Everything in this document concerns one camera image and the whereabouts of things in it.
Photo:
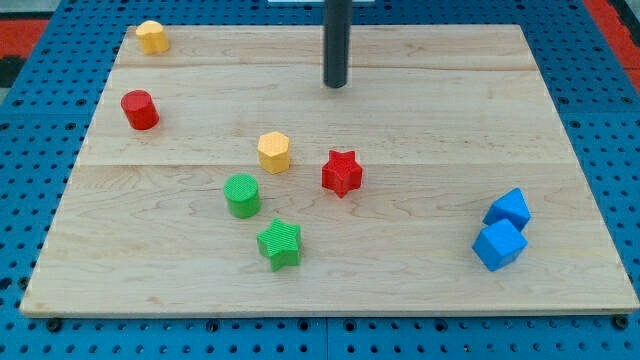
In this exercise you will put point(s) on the yellow hexagon block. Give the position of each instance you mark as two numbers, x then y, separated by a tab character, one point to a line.
273	152

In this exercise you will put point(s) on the red star block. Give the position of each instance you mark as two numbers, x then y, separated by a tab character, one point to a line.
342	173

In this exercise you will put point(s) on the green star block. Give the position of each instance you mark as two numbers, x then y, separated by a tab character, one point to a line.
281	243

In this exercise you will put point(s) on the green cylinder block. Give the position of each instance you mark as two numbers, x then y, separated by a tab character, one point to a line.
241	192

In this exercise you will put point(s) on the wooden board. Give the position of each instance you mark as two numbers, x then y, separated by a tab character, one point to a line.
444	120

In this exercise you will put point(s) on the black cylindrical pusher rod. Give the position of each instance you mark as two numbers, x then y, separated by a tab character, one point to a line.
337	19

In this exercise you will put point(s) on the lower blue cube block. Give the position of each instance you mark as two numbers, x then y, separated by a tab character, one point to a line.
499	244

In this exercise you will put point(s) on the blue cube block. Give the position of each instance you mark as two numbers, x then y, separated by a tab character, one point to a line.
511	206
499	244

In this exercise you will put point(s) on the upper blue cube block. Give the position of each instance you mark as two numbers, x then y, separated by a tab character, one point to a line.
511	206

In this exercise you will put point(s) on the red cylinder block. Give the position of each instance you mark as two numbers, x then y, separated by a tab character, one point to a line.
139	110

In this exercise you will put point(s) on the yellow heart block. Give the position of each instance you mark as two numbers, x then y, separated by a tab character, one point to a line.
152	37

